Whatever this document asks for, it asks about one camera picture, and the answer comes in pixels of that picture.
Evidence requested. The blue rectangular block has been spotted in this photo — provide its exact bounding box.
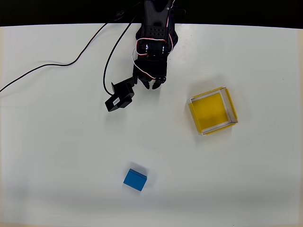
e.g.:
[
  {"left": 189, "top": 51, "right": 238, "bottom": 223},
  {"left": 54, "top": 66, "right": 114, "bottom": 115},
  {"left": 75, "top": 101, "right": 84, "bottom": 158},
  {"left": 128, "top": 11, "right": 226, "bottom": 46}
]
[{"left": 123, "top": 168, "right": 148, "bottom": 192}]

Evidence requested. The yellow open box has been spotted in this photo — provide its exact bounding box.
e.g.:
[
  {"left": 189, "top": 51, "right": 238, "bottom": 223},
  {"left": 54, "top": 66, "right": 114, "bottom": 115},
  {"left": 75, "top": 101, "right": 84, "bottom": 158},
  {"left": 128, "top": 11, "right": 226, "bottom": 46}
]
[{"left": 188, "top": 86, "right": 239, "bottom": 137}]

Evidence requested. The red white servo wire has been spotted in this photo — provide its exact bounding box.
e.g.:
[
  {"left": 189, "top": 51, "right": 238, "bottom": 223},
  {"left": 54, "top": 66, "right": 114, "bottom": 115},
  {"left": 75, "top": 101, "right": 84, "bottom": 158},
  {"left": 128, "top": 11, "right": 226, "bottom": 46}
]
[{"left": 131, "top": 37, "right": 168, "bottom": 80}]

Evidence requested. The black camera on mount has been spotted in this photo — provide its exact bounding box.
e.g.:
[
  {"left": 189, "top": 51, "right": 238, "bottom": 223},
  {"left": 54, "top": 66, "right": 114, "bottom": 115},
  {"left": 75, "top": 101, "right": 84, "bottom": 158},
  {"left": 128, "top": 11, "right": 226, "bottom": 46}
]
[{"left": 105, "top": 76, "right": 139, "bottom": 113}]

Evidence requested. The black camera cable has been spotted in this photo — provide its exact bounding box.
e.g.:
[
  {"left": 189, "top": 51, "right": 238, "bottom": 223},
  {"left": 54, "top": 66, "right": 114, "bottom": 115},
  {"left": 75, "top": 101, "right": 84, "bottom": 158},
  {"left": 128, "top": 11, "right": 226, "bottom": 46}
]
[{"left": 0, "top": 9, "right": 138, "bottom": 96}]

